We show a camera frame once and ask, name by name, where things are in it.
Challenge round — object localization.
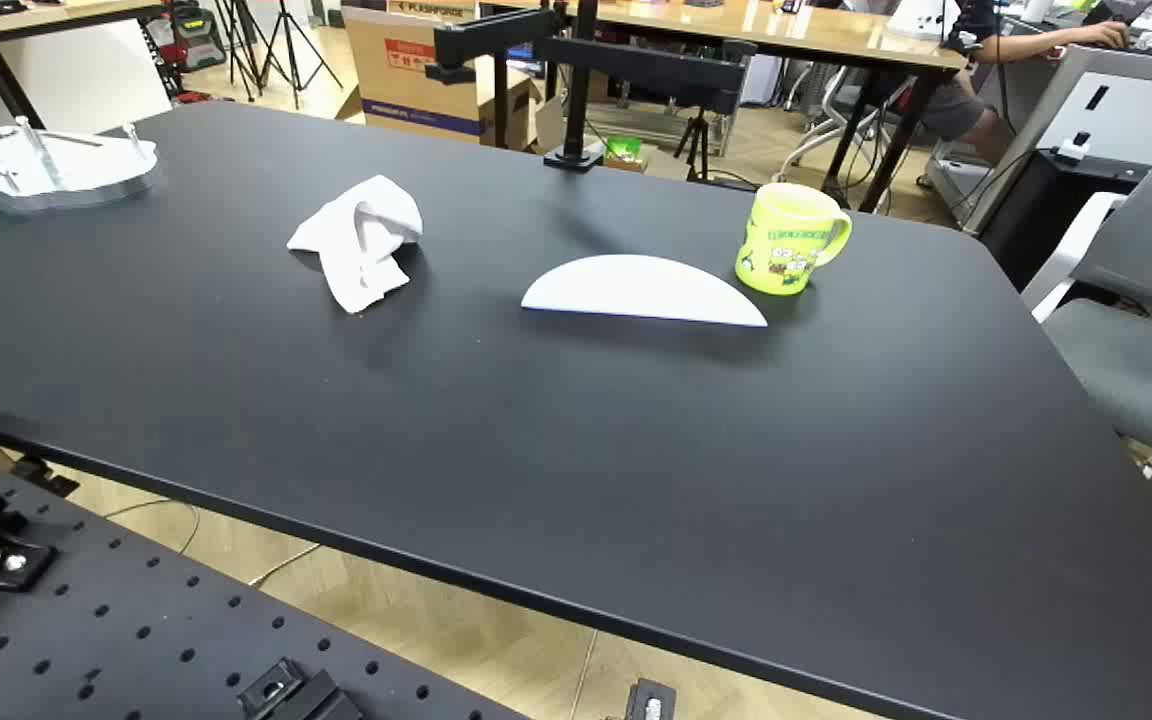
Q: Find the white cloth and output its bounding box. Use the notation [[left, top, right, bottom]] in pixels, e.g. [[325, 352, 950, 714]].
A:
[[287, 175, 426, 316]]

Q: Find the person forearm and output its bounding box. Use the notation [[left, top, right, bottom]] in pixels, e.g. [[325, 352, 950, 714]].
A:
[[978, 22, 1129, 63]]

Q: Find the white semicircular plate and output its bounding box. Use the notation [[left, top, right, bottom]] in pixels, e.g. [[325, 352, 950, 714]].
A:
[[520, 254, 769, 330]]

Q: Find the green yellow mug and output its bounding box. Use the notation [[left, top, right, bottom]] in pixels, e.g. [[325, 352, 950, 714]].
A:
[[732, 185, 851, 297]]

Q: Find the cardboard box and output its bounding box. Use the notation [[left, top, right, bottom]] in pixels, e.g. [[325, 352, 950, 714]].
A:
[[346, 0, 535, 149]]

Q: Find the wooden table with black legs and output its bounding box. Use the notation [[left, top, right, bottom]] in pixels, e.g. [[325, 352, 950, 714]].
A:
[[484, 0, 965, 214]]

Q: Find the black perforated breadboard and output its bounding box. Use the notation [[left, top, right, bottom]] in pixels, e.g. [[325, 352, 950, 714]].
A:
[[0, 465, 520, 720]]

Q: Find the black camera stand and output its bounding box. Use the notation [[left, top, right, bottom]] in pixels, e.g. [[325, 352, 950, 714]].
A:
[[429, 0, 746, 172]]

